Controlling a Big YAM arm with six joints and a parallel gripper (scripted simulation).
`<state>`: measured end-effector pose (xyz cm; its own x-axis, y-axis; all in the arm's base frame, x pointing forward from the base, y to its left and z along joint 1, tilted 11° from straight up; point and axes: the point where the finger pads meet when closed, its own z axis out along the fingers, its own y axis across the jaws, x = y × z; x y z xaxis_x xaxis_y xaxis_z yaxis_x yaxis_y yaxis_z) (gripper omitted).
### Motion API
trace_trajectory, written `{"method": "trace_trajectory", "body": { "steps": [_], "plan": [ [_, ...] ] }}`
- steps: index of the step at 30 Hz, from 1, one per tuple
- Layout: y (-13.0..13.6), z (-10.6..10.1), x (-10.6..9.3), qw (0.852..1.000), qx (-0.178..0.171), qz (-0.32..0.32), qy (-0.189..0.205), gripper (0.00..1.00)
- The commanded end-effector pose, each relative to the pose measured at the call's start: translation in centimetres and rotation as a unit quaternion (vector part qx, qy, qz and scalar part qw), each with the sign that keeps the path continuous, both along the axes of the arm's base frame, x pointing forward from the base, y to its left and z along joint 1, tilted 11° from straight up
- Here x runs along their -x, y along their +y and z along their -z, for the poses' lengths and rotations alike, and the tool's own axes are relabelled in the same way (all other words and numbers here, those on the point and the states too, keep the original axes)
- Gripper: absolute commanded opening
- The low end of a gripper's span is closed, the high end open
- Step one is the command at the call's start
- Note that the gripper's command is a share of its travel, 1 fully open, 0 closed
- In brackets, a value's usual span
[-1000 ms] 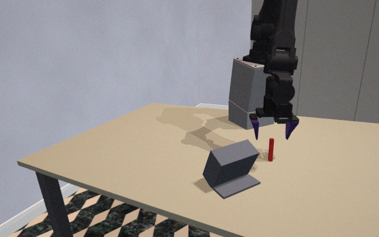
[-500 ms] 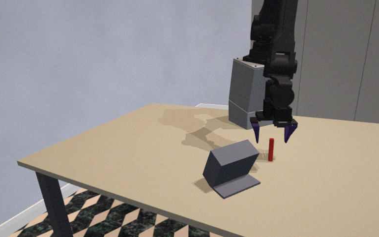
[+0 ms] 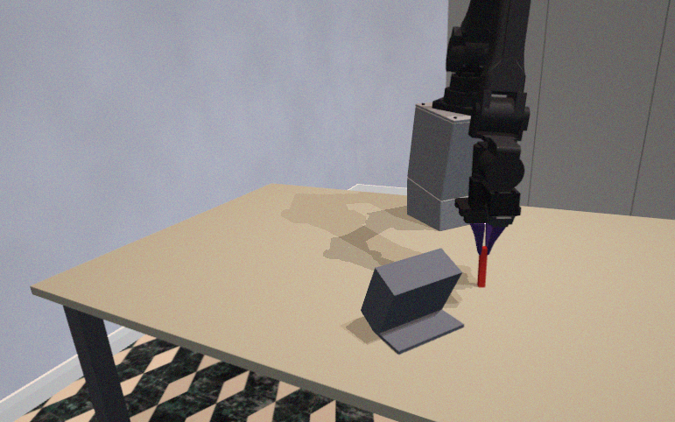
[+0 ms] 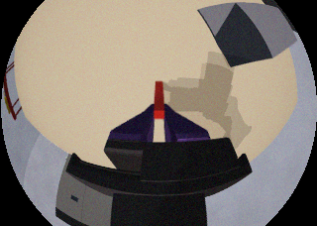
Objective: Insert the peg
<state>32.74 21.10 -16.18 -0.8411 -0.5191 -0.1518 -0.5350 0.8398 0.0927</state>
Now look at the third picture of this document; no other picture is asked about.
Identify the red rectangular peg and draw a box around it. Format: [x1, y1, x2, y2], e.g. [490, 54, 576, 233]
[477, 246, 488, 287]

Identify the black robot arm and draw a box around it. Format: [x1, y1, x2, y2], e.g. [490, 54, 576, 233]
[432, 0, 531, 227]

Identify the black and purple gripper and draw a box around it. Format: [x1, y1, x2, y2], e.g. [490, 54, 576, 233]
[454, 198, 506, 255]

